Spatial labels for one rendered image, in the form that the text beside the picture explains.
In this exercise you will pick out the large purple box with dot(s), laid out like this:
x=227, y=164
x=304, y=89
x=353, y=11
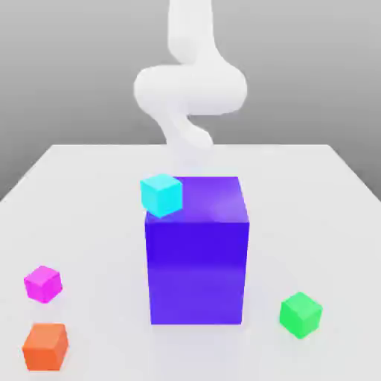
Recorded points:
x=196, y=262

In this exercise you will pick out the small orange cube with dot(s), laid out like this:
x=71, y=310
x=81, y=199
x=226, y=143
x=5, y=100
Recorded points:
x=44, y=346

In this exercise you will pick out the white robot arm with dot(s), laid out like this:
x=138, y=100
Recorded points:
x=190, y=89

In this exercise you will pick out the small green cube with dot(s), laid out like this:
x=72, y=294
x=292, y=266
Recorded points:
x=300, y=315

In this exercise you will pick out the small cyan cube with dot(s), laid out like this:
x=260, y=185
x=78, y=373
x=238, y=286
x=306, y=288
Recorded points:
x=160, y=195

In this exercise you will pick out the small magenta cube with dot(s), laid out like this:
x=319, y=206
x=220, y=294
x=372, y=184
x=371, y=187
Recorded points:
x=43, y=284

